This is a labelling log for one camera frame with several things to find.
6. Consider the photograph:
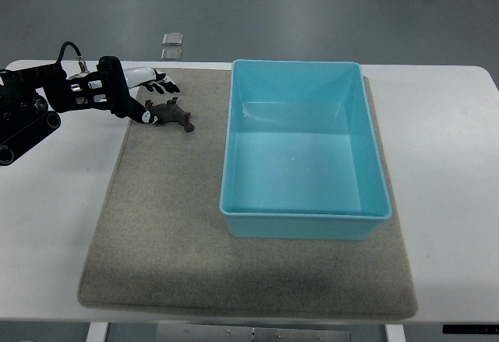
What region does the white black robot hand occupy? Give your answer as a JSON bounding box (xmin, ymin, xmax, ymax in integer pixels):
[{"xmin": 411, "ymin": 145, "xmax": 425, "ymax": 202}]
[{"xmin": 97, "ymin": 56, "xmax": 180, "ymax": 125}]

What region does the black table control panel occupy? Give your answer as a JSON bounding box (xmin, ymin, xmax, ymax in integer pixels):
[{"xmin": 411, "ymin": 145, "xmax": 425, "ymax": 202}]
[{"xmin": 442, "ymin": 324, "xmax": 499, "ymax": 335}]

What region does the lower floor outlet plate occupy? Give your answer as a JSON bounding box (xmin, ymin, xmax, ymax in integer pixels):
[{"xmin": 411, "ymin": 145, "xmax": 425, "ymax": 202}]
[{"xmin": 161, "ymin": 48, "xmax": 182, "ymax": 62}]

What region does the brown toy hippo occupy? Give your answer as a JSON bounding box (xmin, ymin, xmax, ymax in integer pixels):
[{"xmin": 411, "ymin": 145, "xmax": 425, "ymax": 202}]
[{"xmin": 145, "ymin": 97, "xmax": 195, "ymax": 132}]

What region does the metal table frame bracket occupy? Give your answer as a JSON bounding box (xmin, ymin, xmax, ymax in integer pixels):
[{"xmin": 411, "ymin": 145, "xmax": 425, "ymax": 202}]
[{"xmin": 155, "ymin": 324, "xmax": 352, "ymax": 342}]

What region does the blue plastic box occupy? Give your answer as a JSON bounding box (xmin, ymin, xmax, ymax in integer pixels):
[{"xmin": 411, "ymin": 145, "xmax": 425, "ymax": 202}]
[{"xmin": 219, "ymin": 59, "xmax": 392, "ymax": 240}]

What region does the upper floor outlet plate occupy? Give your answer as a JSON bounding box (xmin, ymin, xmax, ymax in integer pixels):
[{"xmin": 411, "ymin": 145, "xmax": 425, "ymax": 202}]
[{"xmin": 162, "ymin": 33, "xmax": 183, "ymax": 46}]

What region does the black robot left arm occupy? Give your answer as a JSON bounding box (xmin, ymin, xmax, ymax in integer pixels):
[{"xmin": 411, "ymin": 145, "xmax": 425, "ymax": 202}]
[{"xmin": 1, "ymin": 41, "xmax": 122, "ymax": 167}]

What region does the beige felt mat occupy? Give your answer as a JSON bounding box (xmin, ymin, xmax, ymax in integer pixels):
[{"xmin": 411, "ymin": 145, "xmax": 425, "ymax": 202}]
[{"xmin": 78, "ymin": 69, "xmax": 418, "ymax": 320}]

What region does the floor outlet plate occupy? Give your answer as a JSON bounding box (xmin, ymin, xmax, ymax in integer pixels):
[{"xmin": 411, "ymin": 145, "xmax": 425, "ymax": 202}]
[
  {"xmin": 161, "ymin": 48, "xmax": 182, "ymax": 62},
  {"xmin": 162, "ymin": 33, "xmax": 183, "ymax": 46}
]

